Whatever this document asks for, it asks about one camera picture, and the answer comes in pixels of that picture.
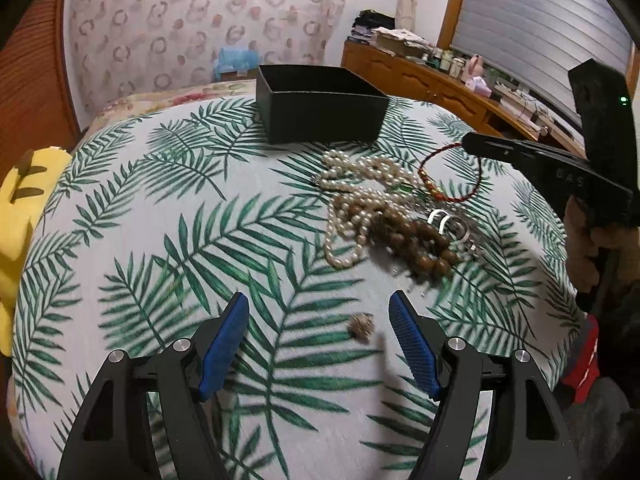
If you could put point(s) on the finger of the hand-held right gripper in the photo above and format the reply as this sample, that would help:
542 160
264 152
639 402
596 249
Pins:
495 152

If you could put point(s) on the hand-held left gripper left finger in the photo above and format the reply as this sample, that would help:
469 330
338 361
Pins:
225 345

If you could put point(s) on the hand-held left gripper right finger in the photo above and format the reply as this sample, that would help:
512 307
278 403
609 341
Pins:
412 345

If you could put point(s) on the small gold brooch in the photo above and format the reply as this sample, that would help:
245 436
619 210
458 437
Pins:
361 327

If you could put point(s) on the silver hair comb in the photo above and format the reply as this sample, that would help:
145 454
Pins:
440 217

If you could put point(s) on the black cardboard box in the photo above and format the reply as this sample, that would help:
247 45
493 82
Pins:
320 120

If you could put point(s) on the person's right hand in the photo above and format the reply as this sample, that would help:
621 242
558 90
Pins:
577 240

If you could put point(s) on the pink tissue box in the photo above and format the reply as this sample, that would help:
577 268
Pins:
477 80

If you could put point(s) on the group of small jars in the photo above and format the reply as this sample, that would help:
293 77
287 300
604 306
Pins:
445 62

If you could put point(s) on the wooden cabinet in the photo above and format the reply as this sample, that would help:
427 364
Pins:
415 80

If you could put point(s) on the green leaf printed tablecloth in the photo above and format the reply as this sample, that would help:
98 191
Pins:
150 260

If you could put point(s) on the grey window blind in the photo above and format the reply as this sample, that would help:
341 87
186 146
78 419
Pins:
525 10

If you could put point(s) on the red black garment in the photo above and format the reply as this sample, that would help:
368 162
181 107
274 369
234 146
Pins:
582 365

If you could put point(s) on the stack of dark clothes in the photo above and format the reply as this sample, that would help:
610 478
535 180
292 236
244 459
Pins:
370 22

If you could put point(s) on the yellow plush toy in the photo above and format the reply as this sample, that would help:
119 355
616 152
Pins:
20 220

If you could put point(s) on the floral blanket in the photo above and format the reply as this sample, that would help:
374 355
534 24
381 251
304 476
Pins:
150 102

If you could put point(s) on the blue plastic bag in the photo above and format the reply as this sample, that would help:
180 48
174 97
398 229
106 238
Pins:
235 60

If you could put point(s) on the wooden slatted wardrobe door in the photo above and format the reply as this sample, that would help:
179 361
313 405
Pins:
35 85

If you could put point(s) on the wooden window frame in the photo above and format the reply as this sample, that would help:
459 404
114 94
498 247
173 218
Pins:
452 5

